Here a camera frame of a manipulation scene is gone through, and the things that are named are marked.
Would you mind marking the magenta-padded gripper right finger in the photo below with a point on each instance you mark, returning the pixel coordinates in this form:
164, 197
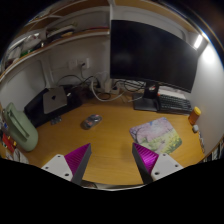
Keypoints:
146, 160

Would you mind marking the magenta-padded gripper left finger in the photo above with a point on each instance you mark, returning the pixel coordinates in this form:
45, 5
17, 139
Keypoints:
78, 160

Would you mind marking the transparent computer mouse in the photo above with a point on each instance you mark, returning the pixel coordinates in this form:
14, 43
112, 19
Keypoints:
91, 121

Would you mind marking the cherry blossom print mouse pad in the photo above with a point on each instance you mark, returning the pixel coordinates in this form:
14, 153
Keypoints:
156, 135

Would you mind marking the small grey metal plate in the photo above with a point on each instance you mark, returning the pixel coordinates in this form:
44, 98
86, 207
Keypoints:
55, 120

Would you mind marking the small white case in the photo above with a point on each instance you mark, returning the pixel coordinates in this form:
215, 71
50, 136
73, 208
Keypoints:
195, 128

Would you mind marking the black keyboard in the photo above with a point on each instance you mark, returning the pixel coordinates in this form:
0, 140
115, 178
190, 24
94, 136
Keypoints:
173, 103

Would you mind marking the sage green bag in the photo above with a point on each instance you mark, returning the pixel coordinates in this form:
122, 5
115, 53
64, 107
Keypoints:
21, 131

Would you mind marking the black desktop stand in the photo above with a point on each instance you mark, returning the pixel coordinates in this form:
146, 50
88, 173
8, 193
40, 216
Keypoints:
33, 113

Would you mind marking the orange bottle with yellow lid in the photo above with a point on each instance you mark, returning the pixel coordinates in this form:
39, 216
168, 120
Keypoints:
194, 116

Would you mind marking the silver mini computer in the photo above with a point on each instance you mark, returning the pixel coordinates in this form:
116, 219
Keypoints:
55, 99

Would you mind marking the row of books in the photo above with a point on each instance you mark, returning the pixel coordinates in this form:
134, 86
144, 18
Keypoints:
213, 153

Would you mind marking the white power strip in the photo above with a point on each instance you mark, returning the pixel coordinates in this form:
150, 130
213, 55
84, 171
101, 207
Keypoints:
111, 89

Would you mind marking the black computer monitor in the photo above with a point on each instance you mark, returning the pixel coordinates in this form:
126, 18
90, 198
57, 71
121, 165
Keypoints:
150, 53

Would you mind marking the white wall outlet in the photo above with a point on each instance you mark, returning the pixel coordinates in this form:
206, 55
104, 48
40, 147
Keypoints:
78, 63

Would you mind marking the wooden wall shelf unit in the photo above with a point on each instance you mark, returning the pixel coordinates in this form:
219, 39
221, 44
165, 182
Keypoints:
66, 32

